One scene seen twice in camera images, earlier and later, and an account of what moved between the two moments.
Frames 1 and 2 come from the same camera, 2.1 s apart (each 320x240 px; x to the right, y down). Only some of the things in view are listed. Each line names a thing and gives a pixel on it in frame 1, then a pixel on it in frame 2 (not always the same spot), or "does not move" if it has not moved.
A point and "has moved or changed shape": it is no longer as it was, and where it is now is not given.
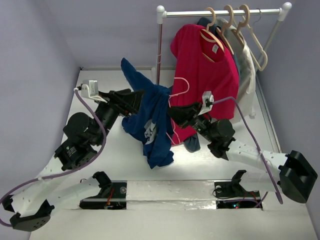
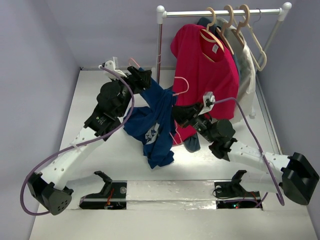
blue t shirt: x=150 y=125 does not move
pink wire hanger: x=171 y=96 has moved or changed shape
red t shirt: x=206 y=73 does not move
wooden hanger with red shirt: x=212 y=33 does not move
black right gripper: x=194 y=117 does not move
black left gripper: x=119 y=100 -> x=139 y=79
